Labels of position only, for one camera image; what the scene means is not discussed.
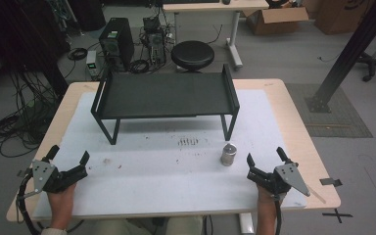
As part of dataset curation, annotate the black metal shelf rack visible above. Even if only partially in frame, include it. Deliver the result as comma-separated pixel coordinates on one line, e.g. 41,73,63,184
90,63,241,146

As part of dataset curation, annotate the bundle of black floor cables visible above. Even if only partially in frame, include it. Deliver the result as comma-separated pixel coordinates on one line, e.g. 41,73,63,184
0,70,62,159

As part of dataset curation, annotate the open cardboard box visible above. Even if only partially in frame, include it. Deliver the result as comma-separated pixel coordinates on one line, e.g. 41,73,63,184
242,6,309,36

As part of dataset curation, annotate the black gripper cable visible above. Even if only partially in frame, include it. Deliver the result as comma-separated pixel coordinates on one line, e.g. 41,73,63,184
273,198,284,235
16,171,43,235

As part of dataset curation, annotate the silver metal cup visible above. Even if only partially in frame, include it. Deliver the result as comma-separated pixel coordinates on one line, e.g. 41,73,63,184
219,142,238,167

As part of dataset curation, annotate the black round stool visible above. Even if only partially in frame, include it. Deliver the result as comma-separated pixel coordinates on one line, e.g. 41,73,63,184
170,39,215,73

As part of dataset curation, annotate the black computer tower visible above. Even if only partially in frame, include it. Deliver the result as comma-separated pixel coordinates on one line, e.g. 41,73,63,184
98,17,135,71

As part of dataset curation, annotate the black curtain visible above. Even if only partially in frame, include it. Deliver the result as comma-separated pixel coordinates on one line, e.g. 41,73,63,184
0,0,107,99

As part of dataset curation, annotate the closed cardboard box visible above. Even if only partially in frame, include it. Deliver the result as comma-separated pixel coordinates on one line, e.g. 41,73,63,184
312,0,376,35

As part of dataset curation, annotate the grey floor mat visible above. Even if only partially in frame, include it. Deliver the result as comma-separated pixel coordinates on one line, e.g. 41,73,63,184
285,82,374,139

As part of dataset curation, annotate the light wooden table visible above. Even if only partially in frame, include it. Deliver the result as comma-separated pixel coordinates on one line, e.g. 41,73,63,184
6,77,343,223

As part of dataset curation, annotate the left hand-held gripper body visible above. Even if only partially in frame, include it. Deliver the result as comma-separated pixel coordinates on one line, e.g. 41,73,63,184
22,159,89,200

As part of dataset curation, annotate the white desk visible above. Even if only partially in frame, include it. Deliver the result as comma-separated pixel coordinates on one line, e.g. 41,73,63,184
162,0,270,71

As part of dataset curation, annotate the black office chair base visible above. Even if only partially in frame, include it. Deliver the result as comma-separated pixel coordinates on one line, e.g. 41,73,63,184
354,51,376,83

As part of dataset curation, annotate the person's right hand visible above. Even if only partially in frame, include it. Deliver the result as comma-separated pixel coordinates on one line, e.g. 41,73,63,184
257,183,287,211

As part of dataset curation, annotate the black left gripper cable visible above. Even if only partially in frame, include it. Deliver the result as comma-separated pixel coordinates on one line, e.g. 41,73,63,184
16,171,43,235

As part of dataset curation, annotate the person's left hand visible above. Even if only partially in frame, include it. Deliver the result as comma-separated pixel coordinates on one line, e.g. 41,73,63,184
46,182,77,230

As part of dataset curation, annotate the white table mat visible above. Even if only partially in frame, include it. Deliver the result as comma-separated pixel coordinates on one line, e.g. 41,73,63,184
31,89,308,220

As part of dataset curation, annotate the black aluminium post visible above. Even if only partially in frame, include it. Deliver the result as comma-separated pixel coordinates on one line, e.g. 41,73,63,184
305,0,376,114

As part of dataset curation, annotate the grey bench power supply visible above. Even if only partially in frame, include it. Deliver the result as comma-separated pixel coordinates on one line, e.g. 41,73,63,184
84,50,103,81

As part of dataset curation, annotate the white table leg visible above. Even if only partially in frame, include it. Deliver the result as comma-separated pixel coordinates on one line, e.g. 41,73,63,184
238,211,256,235

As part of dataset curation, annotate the black keyboard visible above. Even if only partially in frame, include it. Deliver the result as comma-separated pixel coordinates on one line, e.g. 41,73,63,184
162,0,221,5

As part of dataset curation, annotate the open computer case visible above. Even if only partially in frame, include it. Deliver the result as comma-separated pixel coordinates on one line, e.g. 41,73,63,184
142,16,167,67

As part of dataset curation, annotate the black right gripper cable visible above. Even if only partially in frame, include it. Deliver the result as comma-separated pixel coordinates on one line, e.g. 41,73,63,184
273,198,284,235

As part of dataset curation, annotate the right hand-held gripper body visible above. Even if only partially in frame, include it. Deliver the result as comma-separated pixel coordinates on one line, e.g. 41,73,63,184
246,162,311,198

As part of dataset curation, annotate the coiled black cable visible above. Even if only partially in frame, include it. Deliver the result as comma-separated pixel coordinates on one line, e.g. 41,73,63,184
67,47,89,62

